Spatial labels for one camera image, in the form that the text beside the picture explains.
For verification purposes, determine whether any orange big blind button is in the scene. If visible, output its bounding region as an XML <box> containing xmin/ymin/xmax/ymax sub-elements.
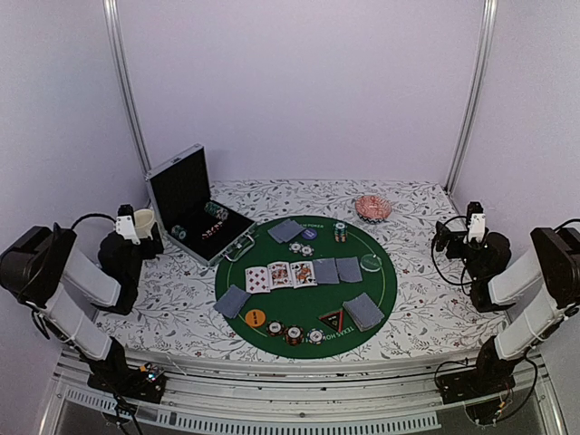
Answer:
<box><xmin>245</xmin><ymin>309</ymin><xmax>266</xmax><ymax>328</ymax></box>

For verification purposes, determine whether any red black chip row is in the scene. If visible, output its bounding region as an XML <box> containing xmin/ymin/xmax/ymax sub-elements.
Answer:
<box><xmin>201</xmin><ymin>221</ymin><xmax>224</xmax><ymax>240</ymax></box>

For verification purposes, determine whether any short poker chip stack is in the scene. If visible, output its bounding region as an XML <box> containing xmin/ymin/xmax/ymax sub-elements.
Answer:
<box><xmin>170</xmin><ymin>225</ymin><xmax>187</xmax><ymax>240</ymax></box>

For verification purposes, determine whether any aluminium frame post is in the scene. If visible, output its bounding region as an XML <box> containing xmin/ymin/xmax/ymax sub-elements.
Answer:
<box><xmin>102</xmin><ymin>0</ymin><xmax>151</xmax><ymax>174</ymax></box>
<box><xmin>444</xmin><ymin>0</ymin><xmax>498</xmax><ymax>195</ymax></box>

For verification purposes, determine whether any left aluminium frame post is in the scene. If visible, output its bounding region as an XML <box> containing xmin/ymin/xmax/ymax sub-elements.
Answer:
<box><xmin>102</xmin><ymin>0</ymin><xmax>151</xmax><ymax>174</ymax></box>

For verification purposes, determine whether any green poker chip row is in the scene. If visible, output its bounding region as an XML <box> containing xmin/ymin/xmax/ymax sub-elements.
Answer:
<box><xmin>204</xmin><ymin>201</ymin><xmax>229</xmax><ymax>222</ymax></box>

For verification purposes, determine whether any king of diamonds card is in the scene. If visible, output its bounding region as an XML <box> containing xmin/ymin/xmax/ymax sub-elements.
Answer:
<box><xmin>267</xmin><ymin>261</ymin><xmax>294</xmax><ymax>290</ymax></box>

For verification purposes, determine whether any purple small blind button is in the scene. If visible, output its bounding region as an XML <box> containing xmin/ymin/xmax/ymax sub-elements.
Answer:
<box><xmin>302</xmin><ymin>228</ymin><xmax>317</xmax><ymax>240</ymax></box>

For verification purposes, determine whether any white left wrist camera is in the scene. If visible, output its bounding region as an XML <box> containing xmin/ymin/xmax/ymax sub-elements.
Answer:
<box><xmin>115</xmin><ymin>204</ymin><xmax>140</xmax><ymax>246</ymax></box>

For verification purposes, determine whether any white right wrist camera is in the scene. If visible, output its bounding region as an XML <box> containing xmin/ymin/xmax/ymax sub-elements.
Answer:
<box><xmin>466</xmin><ymin>201</ymin><xmax>487</xmax><ymax>246</ymax></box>

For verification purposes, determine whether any nine of diamonds card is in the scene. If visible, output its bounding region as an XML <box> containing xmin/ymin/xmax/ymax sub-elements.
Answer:
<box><xmin>245</xmin><ymin>266</ymin><xmax>271</xmax><ymax>295</ymax></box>

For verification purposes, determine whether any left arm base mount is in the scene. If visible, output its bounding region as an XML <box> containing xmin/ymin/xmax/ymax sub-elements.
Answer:
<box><xmin>87</xmin><ymin>362</ymin><xmax>167</xmax><ymax>404</ymax></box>

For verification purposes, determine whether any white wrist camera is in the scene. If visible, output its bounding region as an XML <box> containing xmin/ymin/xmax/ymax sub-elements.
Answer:
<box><xmin>115</xmin><ymin>204</ymin><xmax>140</xmax><ymax>246</ymax></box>
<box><xmin>466</xmin><ymin>201</ymin><xmax>487</xmax><ymax>246</ymax></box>

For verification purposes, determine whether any right aluminium frame post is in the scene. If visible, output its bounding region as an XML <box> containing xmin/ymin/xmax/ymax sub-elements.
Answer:
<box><xmin>444</xmin><ymin>0</ymin><xmax>498</xmax><ymax>195</ymax></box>

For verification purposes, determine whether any round green poker mat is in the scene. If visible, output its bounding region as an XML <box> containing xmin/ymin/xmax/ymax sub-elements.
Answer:
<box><xmin>215</xmin><ymin>216</ymin><xmax>398</xmax><ymax>360</ymax></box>

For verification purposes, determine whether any blue peach 10 chip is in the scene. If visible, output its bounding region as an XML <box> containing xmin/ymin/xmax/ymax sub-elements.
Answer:
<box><xmin>289</xmin><ymin>242</ymin><xmax>303</xmax><ymax>253</ymax></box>
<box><xmin>306</xmin><ymin>328</ymin><xmax>325</xmax><ymax>344</ymax></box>
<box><xmin>301</xmin><ymin>246</ymin><xmax>314</xmax><ymax>256</ymax></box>

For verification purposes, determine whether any queen of spades card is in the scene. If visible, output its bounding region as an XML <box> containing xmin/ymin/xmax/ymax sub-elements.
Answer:
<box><xmin>290</xmin><ymin>261</ymin><xmax>317</xmax><ymax>289</ymax></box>

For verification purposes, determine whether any blue green chip stack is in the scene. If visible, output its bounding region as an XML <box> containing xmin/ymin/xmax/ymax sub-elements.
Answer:
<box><xmin>333</xmin><ymin>222</ymin><xmax>348</xmax><ymax>243</ymax></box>

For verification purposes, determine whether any red black 100 chip stack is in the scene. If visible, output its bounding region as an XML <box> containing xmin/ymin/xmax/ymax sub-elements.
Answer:
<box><xmin>266</xmin><ymin>321</ymin><xmax>285</xmax><ymax>337</ymax></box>

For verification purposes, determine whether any green white dealer button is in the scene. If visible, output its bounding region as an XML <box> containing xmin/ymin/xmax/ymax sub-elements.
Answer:
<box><xmin>360</xmin><ymin>254</ymin><xmax>382</xmax><ymax>273</ymax></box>

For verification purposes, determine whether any aluminium poker chip case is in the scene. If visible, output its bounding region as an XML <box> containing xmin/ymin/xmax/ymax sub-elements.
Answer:
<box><xmin>144</xmin><ymin>144</ymin><xmax>256</xmax><ymax>266</ymax></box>

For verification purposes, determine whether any aluminium front rail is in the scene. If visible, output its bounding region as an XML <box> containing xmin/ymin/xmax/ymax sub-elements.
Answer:
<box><xmin>39</xmin><ymin>351</ymin><xmax>568</xmax><ymax>434</ymax></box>

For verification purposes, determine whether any black triangular all-in marker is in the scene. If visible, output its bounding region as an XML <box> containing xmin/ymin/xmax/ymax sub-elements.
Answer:
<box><xmin>318</xmin><ymin>309</ymin><xmax>344</xmax><ymax>333</ymax></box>

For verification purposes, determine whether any cream ceramic mug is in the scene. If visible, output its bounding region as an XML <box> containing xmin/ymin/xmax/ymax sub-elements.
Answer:
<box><xmin>133</xmin><ymin>208</ymin><xmax>157</xmax><ymax>239</ymax></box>

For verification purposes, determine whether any red patterned small bowl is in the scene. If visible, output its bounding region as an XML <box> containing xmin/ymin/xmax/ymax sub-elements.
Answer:
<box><xmin>354</xmin><ymin>195</ymin><xmax>392</xmax><ymax>224</ymax></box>

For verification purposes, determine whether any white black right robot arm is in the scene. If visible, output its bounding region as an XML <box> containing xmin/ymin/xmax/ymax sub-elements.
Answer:
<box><xmin>431</xmin><ymin>214</ymin><xmax>579</xmax><ymax>403</ymax></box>

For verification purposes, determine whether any blue checkered playing card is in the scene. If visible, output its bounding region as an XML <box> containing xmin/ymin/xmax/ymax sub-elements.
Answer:
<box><xmin>214</xmin><ymin>285</ymin><xmax>251</xmax><ymax>319</ymax></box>

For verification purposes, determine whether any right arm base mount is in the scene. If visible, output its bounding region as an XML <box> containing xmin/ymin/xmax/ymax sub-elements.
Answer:
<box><xmin>434</xmin><ymin>361</ymin><xmax>516</xmax><ymax>426</ymax></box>

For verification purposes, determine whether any grey playing card deck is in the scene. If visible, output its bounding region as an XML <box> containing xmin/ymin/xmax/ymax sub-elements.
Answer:
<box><xmin>343</xmin><ymin>293</ymin><xmax>385</xmax><ymax>332</ymax></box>

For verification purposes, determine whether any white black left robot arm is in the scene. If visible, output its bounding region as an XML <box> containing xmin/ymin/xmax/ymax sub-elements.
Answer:
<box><xmin>1</xmin><ymin>225</ymin><xmax>163</xmax><ymax>393</ymax></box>

